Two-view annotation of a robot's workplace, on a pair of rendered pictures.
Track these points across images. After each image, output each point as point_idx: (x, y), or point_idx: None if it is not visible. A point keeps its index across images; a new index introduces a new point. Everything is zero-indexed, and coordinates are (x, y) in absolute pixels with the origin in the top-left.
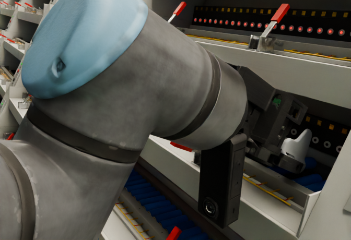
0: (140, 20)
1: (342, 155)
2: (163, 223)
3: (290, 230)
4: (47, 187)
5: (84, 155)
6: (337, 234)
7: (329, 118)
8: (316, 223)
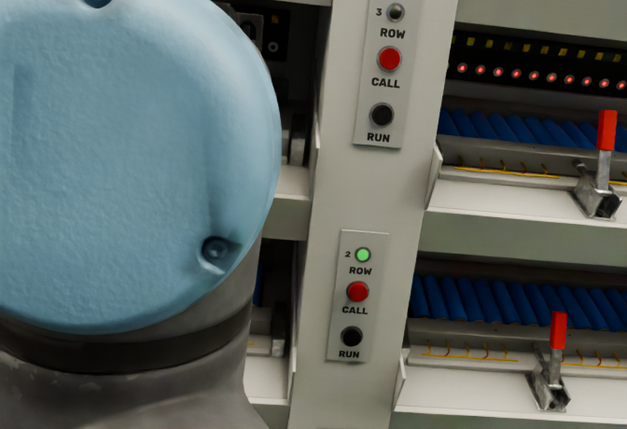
0: (258, 59)
1: (330, 77)
2: None
3: (298, 196)
4: (263, 428)
5: (239, 339)
6: (354, 173)
7: None
8: (327, 173)
